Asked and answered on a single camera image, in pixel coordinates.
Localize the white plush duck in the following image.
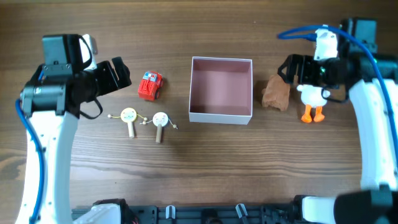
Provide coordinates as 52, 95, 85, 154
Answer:
297, 85, 330, 123

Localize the red toy fire truck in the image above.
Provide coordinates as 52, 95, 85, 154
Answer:
137, 71, 164, 101

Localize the yellow rattle drum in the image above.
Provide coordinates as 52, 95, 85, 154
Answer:
108, 108, 148, 138

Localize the pink cardboard box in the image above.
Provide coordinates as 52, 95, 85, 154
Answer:
188, 57, 253, 125

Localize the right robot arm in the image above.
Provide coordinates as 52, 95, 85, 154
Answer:
278, 17, 397, 223

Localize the left blue cable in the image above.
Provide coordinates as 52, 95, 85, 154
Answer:
14, 71, 46, 224

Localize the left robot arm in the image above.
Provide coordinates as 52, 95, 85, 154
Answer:
15, 34, 131, 223

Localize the white rattle drum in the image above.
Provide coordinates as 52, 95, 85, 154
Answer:
141, 112, 178, 144

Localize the brown plush toy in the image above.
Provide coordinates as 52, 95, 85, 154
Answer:
261, 75, 290, 111

